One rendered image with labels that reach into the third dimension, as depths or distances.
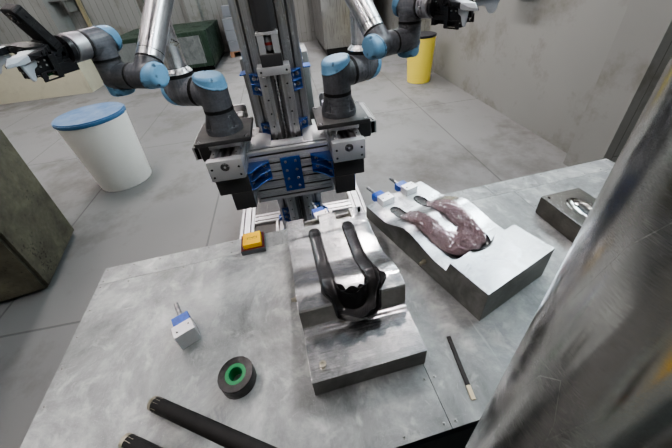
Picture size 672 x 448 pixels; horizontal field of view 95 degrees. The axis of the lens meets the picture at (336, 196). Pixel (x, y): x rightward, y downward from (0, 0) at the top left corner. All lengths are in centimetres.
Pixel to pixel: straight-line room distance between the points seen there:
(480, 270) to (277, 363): 55
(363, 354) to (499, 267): 40
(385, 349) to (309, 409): 20
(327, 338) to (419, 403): 23
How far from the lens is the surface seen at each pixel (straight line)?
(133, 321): 110
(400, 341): 79
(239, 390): 82
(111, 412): 98
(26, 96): 848
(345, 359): 77
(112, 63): 121
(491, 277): 87
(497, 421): 20
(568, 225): 121
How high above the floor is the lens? 155
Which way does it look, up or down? 37 degrees down
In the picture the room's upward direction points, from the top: 6 degrees counter-clockwise
